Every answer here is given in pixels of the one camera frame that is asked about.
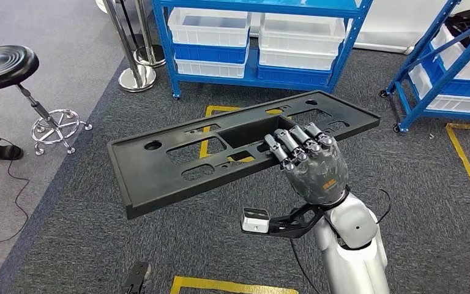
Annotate black round stool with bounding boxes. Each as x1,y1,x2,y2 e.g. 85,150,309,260
0,44,94,156

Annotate white car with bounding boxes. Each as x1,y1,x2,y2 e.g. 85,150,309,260
95,0,470,62

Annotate black plastic panel part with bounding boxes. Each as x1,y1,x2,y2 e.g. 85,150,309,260
106,89,382,221

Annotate black floor cable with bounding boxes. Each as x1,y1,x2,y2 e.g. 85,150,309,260
0,134,31,263

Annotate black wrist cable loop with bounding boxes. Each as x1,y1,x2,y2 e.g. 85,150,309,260
376,188,392,225

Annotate blue metal shelf rack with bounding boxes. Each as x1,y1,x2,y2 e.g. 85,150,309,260
379,0,470,134
152,0,374,100

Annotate yellow floor tape square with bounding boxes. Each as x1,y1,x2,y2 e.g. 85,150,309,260
170,276,299,294
200,105,297,164

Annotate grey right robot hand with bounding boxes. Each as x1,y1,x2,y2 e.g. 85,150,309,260
264,121,349,206

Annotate black camera cable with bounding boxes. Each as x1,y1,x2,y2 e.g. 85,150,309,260
289,237,313,294

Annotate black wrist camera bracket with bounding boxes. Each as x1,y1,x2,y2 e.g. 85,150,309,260
267,202,326,239

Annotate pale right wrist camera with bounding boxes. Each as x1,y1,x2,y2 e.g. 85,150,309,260
241,208,270,234

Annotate blue plastic bin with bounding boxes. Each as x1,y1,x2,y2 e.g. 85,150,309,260
256,62,334,87
421,50,470,98

